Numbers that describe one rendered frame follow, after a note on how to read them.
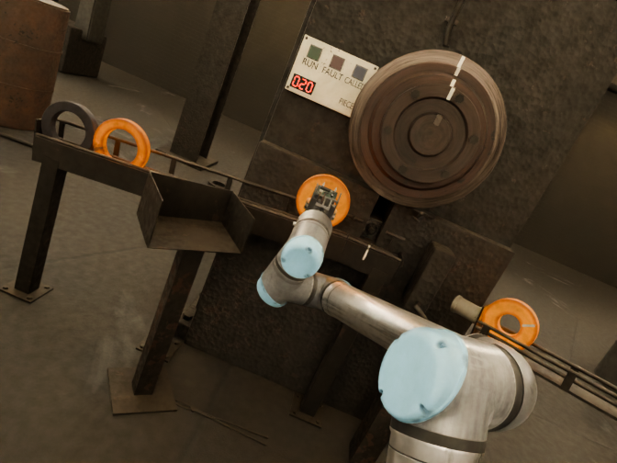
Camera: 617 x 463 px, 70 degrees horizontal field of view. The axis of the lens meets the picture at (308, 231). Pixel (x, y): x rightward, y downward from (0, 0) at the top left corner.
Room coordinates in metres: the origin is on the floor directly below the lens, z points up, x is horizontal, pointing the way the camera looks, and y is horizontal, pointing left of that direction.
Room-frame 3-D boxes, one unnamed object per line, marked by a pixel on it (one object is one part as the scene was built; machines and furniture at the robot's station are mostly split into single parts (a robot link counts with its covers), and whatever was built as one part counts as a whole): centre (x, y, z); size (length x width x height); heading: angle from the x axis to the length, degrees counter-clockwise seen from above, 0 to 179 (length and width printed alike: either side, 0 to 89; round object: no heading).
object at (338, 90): (1.54, 0.14, 1.15); 0.26 x 0.02 x 0.18; 91
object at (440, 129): (1.34, -0.21, 1.11); 0.28 x 0.06 x 0.28; 91
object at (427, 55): (1.44, -0.20, 1.11); 0.47 x 0.06 x 0.47; 91
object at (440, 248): (1.46, -0.44, 0.68); 0.11 x 0.08 x 0.24; 1
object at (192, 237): (1.18, 0.31, 0.36); 0.26 x 0.20 x 0.72; 126
